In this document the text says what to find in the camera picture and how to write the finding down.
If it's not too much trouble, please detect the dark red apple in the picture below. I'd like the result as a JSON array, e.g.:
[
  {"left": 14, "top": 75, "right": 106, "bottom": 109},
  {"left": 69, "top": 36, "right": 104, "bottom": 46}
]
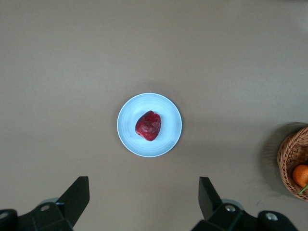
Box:
[{"left": 135, "top": 110, "right": 162, "bottom": 142}]

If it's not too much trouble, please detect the orange fruit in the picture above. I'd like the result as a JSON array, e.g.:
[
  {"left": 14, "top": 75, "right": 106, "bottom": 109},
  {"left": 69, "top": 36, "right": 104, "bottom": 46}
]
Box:
[{"left": 292, "top": 164, "right": 308, "bottom": 188}]

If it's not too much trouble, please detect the brown wicker basket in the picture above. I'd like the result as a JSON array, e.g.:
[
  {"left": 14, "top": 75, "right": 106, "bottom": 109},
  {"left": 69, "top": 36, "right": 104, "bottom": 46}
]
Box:
[{"left": 277, "top": 127, "right": 308, "bottom": 201}]

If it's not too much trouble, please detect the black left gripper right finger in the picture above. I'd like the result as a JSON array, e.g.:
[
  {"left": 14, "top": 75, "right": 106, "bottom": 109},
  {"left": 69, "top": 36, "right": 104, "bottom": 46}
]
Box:
[{"left": 191, "top": 177, "right": 259, "bottom": 231}]

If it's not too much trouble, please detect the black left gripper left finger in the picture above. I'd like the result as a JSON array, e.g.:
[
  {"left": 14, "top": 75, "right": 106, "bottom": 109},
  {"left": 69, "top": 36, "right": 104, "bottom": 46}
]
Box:
[{"left": 17, "top": 176, "right": 90, "bottom": 231}]

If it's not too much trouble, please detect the light blue round plate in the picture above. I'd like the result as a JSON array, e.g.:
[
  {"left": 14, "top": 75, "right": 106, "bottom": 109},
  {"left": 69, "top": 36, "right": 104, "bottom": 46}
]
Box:
[{"left": 116, "top": 93, "right": 183, "bottom": 158}]

